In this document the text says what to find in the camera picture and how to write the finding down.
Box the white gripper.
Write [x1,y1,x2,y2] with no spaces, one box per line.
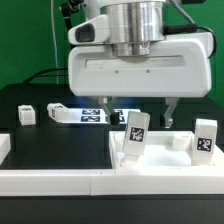
[68,32,212,128]

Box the white square table top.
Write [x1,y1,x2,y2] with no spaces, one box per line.
[109,131,216,170]

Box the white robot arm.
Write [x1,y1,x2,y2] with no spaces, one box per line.
[68,0,217,128]

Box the sheet of fiducial markers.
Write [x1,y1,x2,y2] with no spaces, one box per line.
[67,108,140,124]

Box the white front fence wall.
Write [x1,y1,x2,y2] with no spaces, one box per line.
[0,167,224,196]

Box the white fence wall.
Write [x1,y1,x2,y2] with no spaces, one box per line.
[0,134,11,165]
[214,146,224,168]
[0,167,224,196]

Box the white right fence wall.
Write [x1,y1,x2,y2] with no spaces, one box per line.
[214,146,224,168]

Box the black cable bundle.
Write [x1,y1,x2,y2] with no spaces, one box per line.
[22,66,71,84]

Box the white left fence wall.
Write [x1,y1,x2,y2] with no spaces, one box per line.
[0,134,11,165]

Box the grey hanging cable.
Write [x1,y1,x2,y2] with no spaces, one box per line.
[50,0,60,84]

